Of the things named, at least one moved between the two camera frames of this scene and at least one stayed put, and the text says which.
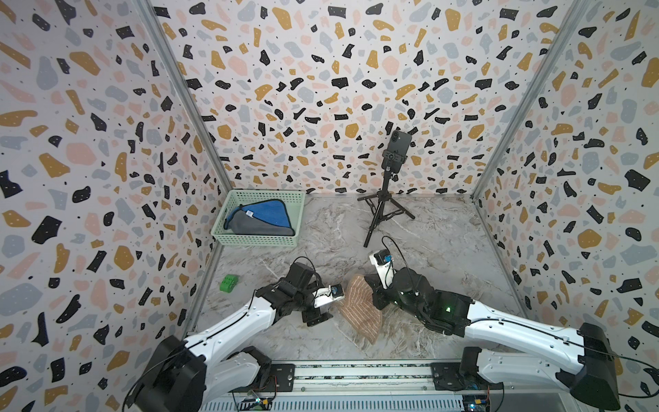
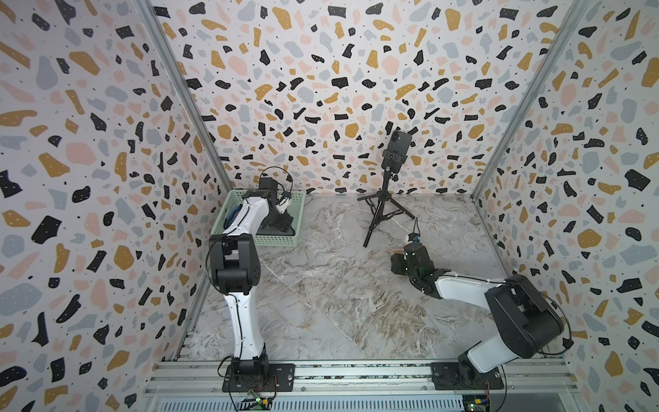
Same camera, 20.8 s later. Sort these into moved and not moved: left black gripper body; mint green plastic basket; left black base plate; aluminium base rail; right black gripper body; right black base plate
Moved: right black gripper body; left black gripper body
Not moved: right black base plate; left black base plate; mint green plastic basket; aluminium base rail
